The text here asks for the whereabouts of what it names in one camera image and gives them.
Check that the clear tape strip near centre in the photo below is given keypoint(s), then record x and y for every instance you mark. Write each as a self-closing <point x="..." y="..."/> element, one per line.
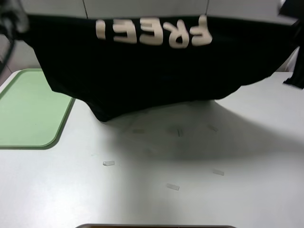
<point x="173" y="187"/>

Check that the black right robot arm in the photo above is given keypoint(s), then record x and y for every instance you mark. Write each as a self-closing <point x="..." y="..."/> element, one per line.
<point x="292" y="9"/>

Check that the black short sleeve t-shirt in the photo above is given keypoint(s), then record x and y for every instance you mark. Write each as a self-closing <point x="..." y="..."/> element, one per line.
<point x="118" y="66"/>

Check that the light green plastic tray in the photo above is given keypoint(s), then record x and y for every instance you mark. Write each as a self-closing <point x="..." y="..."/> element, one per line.
<point x="32" y="116"/>

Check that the clear tape strip near left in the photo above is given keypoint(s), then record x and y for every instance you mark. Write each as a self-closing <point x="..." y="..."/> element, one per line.
<point x="108" y="163"/>

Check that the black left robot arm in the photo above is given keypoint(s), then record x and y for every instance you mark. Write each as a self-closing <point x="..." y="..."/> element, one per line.
<point x="13" y="20"/>

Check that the clear tape strip near right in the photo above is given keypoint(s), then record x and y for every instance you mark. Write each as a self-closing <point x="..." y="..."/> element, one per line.
<point x="218" y="172"/>

